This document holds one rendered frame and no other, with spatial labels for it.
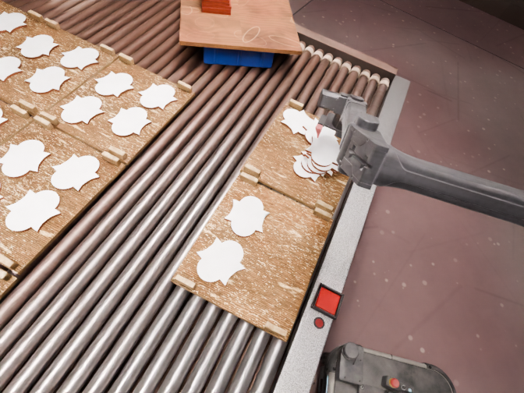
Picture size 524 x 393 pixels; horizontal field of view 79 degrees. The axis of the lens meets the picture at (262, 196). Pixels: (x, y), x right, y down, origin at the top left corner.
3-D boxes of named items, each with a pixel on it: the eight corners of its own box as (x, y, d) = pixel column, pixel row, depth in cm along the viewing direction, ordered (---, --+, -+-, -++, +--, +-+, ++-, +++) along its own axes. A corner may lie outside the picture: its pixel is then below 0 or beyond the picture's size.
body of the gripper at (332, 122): (327, 115, 111) (334, 99, 104) (354, 128, 110) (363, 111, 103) (321, 127, 107) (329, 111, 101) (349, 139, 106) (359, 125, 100)
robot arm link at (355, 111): (361, 180, 60) (386, 126, 55) (332, 171, 61) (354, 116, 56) (355, 129, 98) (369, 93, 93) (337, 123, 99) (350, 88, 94)
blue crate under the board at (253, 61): (264, 29, 158) (268, 8, 150) (272, 69, 143) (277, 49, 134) (201, 23, 152) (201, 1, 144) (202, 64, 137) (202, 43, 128)
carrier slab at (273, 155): (363, 141, 128) (365, 138, 127) (331, 218, 106) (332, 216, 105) (286, 104, 132) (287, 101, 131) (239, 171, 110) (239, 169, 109)
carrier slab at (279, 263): (331, 221, 106) (333, 219, 105) (285, 342, 84) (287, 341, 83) (238, 176, 109) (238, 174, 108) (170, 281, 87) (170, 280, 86)
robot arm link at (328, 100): (353, 129, 94) (365, 100, 90) (316, 118, 94) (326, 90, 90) (348, 119, 105) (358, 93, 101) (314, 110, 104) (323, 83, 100)
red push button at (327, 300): (338, 297, 93) (341, 295, 92) (332, 316, 90) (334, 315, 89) (320, 287, 94) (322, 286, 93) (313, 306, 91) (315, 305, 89)
